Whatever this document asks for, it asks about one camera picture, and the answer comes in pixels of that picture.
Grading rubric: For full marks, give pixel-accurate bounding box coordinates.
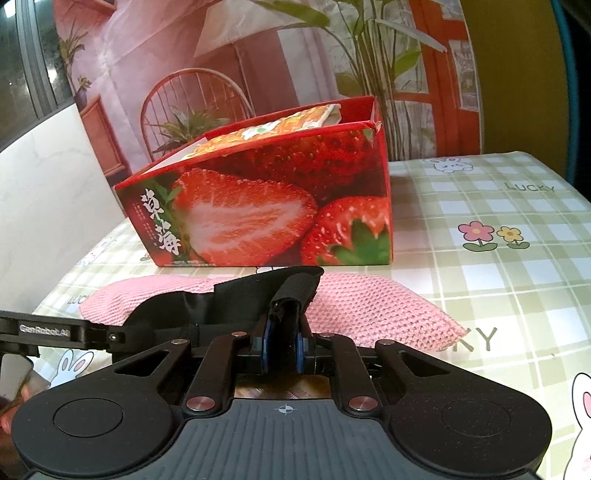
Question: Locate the red strawberry print box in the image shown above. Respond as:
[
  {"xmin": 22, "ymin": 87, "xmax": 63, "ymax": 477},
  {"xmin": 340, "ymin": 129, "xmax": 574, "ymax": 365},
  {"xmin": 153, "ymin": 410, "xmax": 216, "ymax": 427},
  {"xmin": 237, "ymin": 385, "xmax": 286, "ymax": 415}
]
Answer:
[{"xmin": 114, "ymin": 95, "xmax": 393, "ymax": 269}]

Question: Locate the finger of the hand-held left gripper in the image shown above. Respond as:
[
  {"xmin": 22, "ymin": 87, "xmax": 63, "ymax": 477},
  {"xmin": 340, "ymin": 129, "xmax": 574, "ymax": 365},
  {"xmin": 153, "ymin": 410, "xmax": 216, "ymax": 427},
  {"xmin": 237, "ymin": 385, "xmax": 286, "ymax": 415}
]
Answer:
[{"xmin": 88, "ymin": 322, "xmax": 129, "ymax": 345}]

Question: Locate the dark window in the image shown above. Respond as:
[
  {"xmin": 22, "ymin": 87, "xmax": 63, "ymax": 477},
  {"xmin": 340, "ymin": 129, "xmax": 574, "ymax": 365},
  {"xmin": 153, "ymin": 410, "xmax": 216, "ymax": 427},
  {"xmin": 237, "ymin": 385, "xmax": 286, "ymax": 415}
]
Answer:
[{"xmin": 0, "ymin": 0, "xmax": 78, "ymax": 154}]

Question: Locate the dark blue panel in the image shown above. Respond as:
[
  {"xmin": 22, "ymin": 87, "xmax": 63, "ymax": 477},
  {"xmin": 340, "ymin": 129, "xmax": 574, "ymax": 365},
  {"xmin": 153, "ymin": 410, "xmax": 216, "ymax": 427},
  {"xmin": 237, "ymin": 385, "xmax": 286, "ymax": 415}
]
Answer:
[{"xmin": 551, "ymin": 0, "xmax": 591, "ymax": 206}]

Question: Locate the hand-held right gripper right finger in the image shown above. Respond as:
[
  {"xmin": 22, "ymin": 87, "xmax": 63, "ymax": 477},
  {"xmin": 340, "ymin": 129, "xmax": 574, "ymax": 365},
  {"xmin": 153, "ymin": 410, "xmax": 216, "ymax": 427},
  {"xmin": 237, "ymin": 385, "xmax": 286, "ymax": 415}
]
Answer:
[{"xmin": 297, "ymin": 323, "xmax": 458, "ymax": 412}]

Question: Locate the wall poster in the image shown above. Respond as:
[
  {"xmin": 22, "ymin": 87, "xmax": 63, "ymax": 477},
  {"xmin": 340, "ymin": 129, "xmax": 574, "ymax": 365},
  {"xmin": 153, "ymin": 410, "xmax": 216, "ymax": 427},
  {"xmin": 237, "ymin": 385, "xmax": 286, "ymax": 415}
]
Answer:
[{"xmin": 53, "ymin": 0, "xmax": 486, "ymax": 180}]

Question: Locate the green checked rabbit tablecloth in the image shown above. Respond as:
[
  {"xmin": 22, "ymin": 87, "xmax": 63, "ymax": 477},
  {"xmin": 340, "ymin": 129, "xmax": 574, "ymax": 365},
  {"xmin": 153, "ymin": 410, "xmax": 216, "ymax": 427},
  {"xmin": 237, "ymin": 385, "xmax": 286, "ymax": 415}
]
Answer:
[{"xmin": 34, "ymin": 150, "xmax": 591, "ymax": 480}]

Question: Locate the person's left hand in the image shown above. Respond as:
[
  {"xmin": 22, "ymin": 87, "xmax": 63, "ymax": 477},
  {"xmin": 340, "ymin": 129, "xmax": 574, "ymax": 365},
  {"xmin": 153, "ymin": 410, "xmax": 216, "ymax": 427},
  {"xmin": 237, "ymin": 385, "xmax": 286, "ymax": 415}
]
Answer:
[{"xmin": 0, "ymin": 355, "xmax": 49, "ymax": 437}]

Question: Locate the pink knitted cloth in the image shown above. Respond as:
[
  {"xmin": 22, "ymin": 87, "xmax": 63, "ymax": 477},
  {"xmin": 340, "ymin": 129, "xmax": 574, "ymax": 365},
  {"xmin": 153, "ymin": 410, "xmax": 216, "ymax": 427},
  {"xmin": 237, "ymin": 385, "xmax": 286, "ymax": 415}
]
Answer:
[{"xmin": 78, "ymin": 272, "xmax": 467, "ymax": 350}]

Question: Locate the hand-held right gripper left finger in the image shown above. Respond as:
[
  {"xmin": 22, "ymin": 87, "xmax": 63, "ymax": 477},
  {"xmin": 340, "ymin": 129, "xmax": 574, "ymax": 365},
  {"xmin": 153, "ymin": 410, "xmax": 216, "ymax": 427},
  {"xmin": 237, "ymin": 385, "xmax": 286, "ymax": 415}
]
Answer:
[{"xmin": 113, "ymin": 318, "xmax": 274, "ymax": 415}]

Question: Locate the black strap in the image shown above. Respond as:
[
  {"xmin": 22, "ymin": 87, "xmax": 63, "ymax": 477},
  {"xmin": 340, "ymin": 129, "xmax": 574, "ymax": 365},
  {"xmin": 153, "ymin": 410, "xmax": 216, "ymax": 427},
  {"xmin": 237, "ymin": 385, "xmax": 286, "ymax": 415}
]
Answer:
[{"xmin": 111, "ymin": 266, "xmax": 326, "ymax": 366}]

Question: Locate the orange floral quilted pouch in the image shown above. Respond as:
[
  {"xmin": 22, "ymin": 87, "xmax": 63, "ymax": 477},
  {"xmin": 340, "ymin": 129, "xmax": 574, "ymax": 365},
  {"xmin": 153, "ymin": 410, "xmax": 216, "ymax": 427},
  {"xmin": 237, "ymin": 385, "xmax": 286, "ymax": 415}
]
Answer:
[{"xmin": 184, "ymin": 104, "xmax": 343, "ymax": 161}]

